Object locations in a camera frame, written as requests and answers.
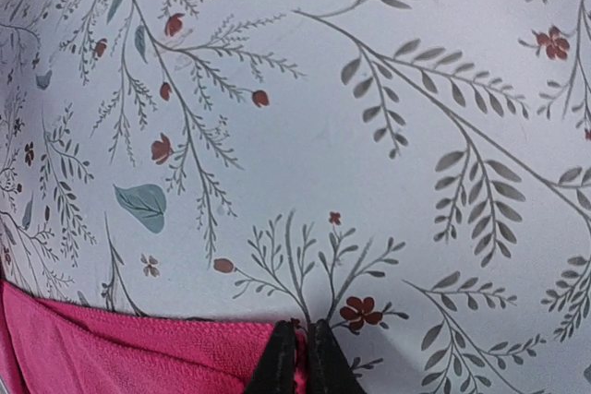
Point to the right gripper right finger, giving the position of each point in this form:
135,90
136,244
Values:
328,369

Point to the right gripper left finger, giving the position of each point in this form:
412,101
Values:
276,369

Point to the pink towel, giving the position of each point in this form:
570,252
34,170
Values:
55,347

